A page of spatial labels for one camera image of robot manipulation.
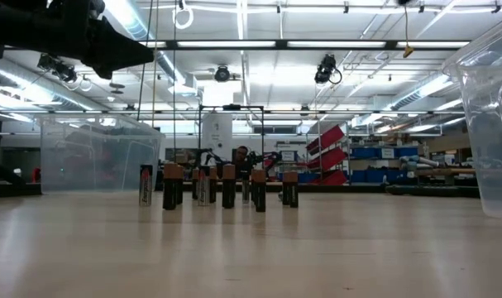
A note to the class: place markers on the Energizer AAA battery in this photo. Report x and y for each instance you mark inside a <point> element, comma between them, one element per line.
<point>245,190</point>

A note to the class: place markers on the background black robot arm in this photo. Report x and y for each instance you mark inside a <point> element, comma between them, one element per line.
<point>207,159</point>
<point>267,158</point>

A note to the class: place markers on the black round camera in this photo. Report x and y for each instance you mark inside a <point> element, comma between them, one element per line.
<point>222,73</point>

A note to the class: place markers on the small red object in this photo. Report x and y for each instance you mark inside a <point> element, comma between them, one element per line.
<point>36,174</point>

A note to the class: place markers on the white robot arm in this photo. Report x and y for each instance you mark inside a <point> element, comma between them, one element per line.
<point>418,161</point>

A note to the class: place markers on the person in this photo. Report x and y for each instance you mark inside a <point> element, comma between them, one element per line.
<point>241,157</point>

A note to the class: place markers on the blue storage bins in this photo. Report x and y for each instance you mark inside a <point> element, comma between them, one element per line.
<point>383,153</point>

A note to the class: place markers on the black overhead rig beam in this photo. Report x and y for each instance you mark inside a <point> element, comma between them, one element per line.
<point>234,43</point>

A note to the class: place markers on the clear plastic bin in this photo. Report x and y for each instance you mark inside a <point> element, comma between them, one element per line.
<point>490,145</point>
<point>89,157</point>

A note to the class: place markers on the black background frame stand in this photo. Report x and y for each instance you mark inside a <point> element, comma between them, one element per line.
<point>232,107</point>

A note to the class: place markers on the white pillar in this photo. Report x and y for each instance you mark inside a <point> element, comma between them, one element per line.
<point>217,136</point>

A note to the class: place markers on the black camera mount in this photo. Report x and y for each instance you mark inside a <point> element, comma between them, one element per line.
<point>57,67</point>

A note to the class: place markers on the Energizer AA battery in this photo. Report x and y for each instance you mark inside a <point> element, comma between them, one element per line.
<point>145,186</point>
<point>203,186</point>

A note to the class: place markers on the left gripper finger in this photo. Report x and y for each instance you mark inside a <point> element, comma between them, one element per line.
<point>114,49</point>

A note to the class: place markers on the background wooden table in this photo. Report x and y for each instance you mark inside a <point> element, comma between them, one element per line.
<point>445,171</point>

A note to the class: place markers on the red tilted bin shelf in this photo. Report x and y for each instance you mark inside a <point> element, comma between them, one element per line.
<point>327,155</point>

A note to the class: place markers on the black aluminium table frame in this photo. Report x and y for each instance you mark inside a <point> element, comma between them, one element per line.
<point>337,188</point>

